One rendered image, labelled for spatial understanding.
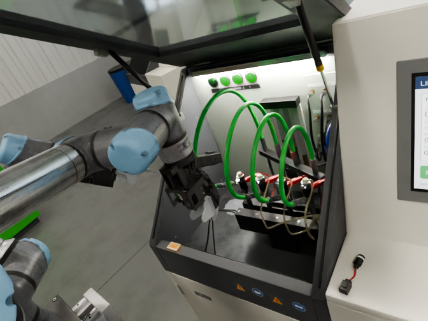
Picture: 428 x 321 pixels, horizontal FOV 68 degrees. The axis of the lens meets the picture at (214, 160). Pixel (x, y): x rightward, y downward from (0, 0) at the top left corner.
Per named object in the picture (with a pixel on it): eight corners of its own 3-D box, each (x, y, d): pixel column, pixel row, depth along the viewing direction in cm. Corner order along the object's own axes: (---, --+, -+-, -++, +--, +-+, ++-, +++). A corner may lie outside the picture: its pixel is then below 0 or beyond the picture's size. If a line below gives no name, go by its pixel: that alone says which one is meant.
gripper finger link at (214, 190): (205, 207, 78) (192, 180, 74) (209, 202, 79) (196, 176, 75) (220, 210, 75) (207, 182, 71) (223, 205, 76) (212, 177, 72)
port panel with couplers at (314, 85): (314, 155, 119) (299, 79, 104) (318, 150, 122) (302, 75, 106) (351, 157, 111) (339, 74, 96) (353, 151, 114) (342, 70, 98)
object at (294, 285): (171, 272, 130) (155, 246, 123) (178, 264, 133) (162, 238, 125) (320, 329, 92) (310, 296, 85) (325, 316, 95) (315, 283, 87)
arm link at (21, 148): (-1, 152, 78) (6, 124, 75) (47, 161, 84) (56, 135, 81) (-7, 172, 73) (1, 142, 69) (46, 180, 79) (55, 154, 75)
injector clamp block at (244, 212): (245, 241, 126) (234, 213, 118) (256, 223, 132) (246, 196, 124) (332, 262, 105) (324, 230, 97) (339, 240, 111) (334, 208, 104)
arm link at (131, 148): (103, 183, 57) (129, 150, 65) (156, 174, 53) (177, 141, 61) (79, 147, 53) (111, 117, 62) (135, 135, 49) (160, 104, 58)
